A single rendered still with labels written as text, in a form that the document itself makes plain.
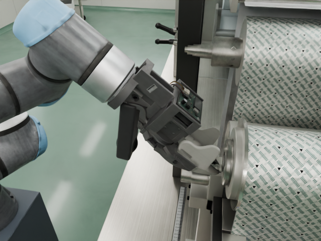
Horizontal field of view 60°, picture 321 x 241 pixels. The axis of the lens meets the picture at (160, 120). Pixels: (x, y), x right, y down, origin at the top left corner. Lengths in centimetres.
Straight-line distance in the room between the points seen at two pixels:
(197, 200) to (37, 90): 35
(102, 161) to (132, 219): 150
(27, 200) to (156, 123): 62
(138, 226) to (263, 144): 48
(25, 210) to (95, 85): 60
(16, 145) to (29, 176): 155
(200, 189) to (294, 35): 34
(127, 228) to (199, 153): 42
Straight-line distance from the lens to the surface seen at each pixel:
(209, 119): 116
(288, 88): 60
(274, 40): 58
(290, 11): 73
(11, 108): 44
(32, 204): 92
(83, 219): 197
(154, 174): 92
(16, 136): 80
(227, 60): 61
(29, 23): 39
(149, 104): 40
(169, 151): 41
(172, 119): 38
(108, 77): 37
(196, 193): 56
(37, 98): 45
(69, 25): 38
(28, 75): 45
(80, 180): 219
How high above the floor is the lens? 157
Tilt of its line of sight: 36 degrees down
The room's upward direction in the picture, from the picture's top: straight up
